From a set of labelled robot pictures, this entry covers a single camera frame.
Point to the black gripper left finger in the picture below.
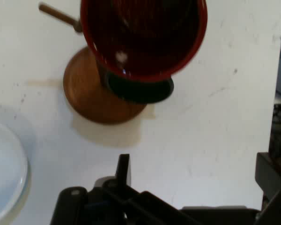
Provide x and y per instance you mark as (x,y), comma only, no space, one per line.
(123,168)

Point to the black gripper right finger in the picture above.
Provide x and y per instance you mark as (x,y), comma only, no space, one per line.
(271,185)

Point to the red mug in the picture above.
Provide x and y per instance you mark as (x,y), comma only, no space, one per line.
(154,35)

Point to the wooden mug tree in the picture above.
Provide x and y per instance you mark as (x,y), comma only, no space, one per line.
(84,93)

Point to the white plate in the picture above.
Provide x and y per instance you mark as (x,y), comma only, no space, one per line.
(4,168)

